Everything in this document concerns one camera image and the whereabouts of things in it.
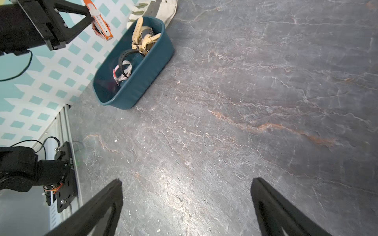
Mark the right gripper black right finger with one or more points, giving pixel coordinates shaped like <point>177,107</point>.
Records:
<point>277,216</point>

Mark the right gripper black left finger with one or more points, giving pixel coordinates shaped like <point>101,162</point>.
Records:
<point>98,217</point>

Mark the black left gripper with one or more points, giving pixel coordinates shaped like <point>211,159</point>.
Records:
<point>28,24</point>

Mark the black watch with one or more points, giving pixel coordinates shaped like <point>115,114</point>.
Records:
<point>127,62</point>

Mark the teal plastic tray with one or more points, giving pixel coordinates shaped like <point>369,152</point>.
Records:
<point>127,93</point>

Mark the beige work glove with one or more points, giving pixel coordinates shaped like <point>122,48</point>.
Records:
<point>164,10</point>

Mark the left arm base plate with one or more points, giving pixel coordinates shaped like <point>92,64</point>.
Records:
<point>65,190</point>

